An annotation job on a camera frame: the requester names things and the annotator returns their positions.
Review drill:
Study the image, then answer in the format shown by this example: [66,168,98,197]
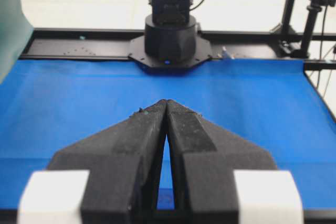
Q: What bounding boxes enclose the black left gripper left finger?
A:
[18,99,167,224]

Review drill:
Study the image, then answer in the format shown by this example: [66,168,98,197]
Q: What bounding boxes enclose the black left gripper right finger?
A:
[166,99,305,224]

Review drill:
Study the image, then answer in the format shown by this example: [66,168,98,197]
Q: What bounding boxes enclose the blue table cloth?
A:
[1,59,335,209]

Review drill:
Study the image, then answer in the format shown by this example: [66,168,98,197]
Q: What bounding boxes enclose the green backdrop curtain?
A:
[1,0,34,81]

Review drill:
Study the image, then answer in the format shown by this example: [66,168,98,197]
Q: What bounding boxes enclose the black mounting rail frame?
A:
[19,27,336,70]

